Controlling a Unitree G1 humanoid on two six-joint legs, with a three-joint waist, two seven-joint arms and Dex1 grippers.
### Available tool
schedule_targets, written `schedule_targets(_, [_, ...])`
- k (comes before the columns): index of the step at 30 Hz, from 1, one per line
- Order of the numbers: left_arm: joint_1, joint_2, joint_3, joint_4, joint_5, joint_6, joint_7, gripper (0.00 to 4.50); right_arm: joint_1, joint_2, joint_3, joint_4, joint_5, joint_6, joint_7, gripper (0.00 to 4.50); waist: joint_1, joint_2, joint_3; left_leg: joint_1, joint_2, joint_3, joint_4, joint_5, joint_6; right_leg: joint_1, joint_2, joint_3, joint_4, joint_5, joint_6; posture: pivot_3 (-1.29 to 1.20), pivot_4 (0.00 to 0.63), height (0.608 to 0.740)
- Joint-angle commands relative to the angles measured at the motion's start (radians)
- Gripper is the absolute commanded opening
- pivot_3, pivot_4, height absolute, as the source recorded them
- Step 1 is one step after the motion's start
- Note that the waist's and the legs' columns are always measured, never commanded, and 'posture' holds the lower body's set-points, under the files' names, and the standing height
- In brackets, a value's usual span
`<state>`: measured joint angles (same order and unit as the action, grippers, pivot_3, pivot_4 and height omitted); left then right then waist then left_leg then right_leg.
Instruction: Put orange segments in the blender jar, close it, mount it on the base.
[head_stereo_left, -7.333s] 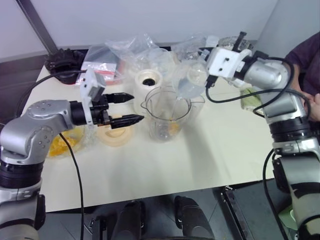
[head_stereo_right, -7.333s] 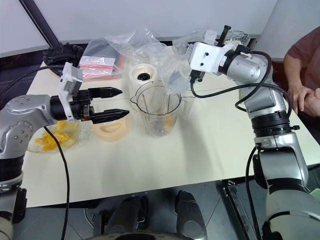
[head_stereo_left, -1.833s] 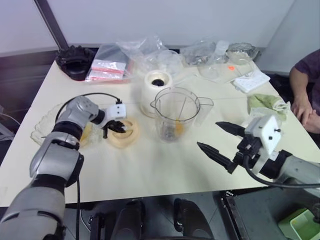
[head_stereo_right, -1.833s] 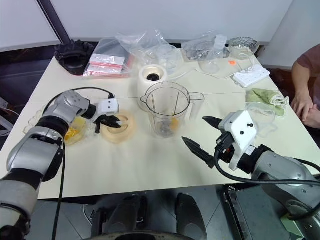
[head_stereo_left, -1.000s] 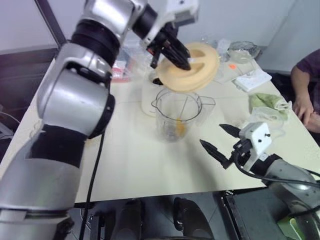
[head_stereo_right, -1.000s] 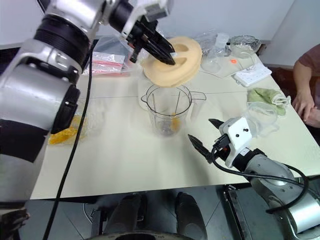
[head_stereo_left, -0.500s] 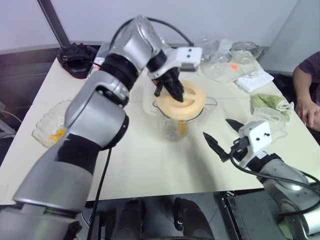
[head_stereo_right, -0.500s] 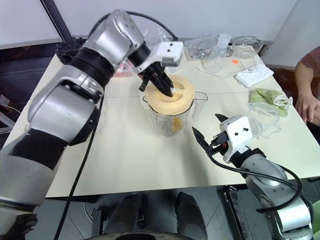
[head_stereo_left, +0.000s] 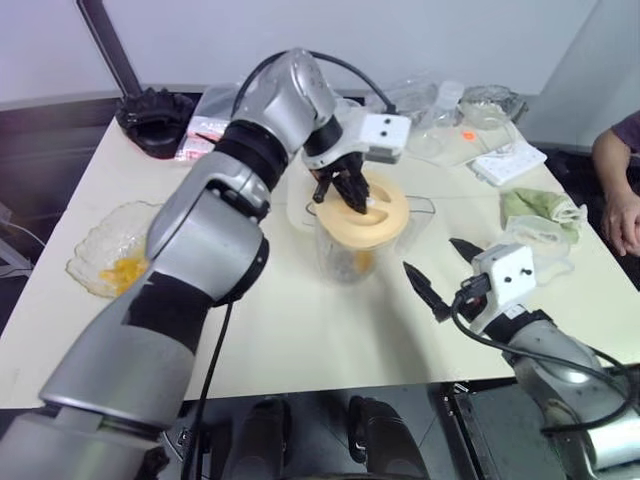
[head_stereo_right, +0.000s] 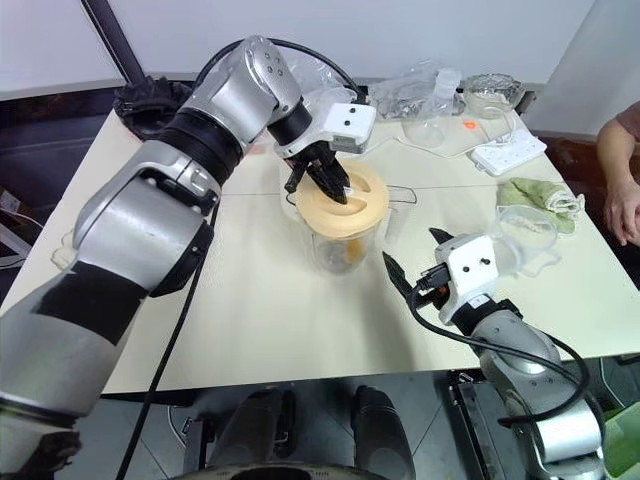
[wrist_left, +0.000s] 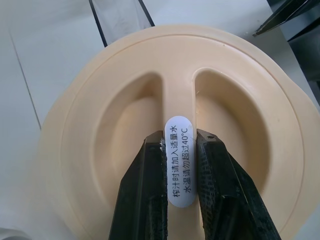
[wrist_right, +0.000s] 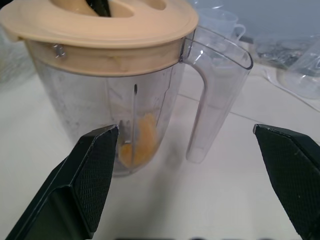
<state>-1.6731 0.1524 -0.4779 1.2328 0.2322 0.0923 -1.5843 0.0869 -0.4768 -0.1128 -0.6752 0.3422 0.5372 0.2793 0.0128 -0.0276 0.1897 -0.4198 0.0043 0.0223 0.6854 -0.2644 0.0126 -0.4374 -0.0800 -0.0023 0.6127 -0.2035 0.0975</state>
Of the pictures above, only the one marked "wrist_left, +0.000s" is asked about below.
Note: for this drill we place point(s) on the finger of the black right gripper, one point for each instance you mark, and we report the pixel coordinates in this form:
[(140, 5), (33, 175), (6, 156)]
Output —
[(287, 15)]

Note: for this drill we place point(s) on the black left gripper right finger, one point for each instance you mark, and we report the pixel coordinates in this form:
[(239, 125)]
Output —
[(225, 195)]

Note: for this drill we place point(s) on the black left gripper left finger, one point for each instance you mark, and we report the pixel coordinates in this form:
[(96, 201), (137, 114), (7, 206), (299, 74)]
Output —
[(140, 190)]

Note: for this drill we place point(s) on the cream blender lid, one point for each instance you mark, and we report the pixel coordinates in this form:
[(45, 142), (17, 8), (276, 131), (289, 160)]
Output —
[(100, 100)]

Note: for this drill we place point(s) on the clear blender jar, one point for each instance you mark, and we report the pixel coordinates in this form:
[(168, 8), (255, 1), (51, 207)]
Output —
[(147, 15)]

